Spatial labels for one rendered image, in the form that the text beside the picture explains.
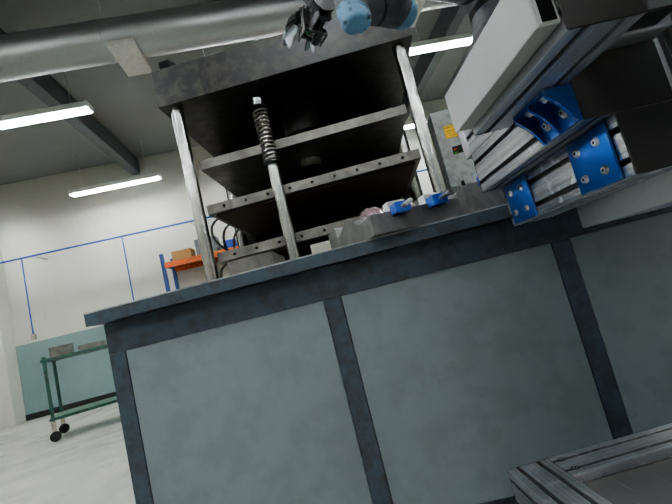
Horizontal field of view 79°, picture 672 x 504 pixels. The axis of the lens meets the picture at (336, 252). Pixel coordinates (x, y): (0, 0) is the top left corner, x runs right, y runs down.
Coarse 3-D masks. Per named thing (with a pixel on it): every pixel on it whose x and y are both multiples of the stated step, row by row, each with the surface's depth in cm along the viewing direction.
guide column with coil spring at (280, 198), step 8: (256, 112) 205; (264, 136) 203; (264, 144) 202; (272, 168) 201; (272, 176) 200; (280, 176) 202; (272, 184) 201; (280, 184) 200; (280, 192) 199; (280, 200) 199; (280, 208) 198; (288, 208) 200; (280, 216) 198; (288, 216) 198; (288, 224) 197; (288, 232) 197; (288, 240) 196; (288, 248) 196; (296, 248) 196; (296, 256) 195
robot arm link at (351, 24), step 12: (336, 0) 97; (348, 0) 94; (360, 0) 95; (372, 0) 97; (384, 0) 98; (336, 12) 98; (348, 12) 94; (360, 12) 94; (372, 12) 98; (348, 24) 96; (360, 24) 97; (372, 24) 101
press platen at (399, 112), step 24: (360, 120) 208; (384, 120) 208; (288, 144) 209; (312, 144) 215; (336, 144) 223; (360, 144) 232; (384, 144) 242; (216, 168) 215; (240, 168) 223; (264, 168) 232; (288, 168) 241; (336, 168) 263; (240, 192) 262
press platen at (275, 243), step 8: (328, 224) 200; (336, 224) 200; (296, 232) 201; (304, 232) 201; (312, 232) 200; (320, 232) 200; (328, 232) 200; (272, 240) 202; (280, 240) 201; (296, 240) 201; (304, 240) 201; (240, 248) 203; (248, 248) 202; (256, 248) 204; (264, 248) 202; (272, 248) 201; (224, 256) 203; (232, 256) 202; (240, 256) 202
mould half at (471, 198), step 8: (472, 184) 116; (456, 192) 123; (464, 192) 116; (472, 192) 115; (480, 192) 115; (488, 192) 115; (496, 192) 115; (464, 200) 117; (472, 200) 115; (480, 200) 115; (488, 200) 115; (496, 200) 115; (504, 200) 114; (464, 208) 119; (472, 208) 115; (480, 208) 115
